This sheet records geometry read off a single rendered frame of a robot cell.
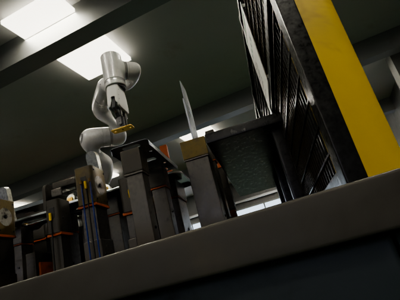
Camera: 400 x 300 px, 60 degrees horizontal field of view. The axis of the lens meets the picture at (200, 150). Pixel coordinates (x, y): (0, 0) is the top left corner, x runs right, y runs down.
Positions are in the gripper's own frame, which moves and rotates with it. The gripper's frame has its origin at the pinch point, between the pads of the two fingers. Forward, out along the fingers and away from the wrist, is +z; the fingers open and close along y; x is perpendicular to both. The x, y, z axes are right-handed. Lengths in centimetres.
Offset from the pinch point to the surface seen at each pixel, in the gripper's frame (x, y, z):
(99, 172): -2.6, 20.1, 24.4
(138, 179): 16, 40, 37
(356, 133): 62, 53, 44
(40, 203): -55, -27, 13
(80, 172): -6.1, 25.0, 24.6
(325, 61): 62, 53, 28
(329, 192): 47, 89, 58
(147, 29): -20, -184, -196
